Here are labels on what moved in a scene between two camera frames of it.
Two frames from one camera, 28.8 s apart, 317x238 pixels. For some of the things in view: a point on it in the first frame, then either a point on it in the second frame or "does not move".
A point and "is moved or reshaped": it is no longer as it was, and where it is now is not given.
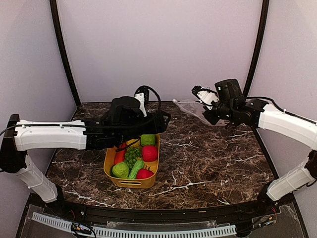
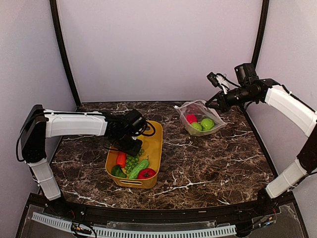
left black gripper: [157, 124] to [132, 151]
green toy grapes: [132, 154] does not move
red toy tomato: [143, 173] is moved or reshaped
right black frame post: [260, 47] does not move
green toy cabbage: [148, 140] to [207, 124]
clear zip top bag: [195, 108] is moved or reshaped
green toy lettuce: [121, 170] to [196, 126]
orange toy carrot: [120, 155] does not move
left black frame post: [54, 12] does not move
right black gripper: [213, 119] to [223, 104]
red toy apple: [149, 153] to [191, 118]
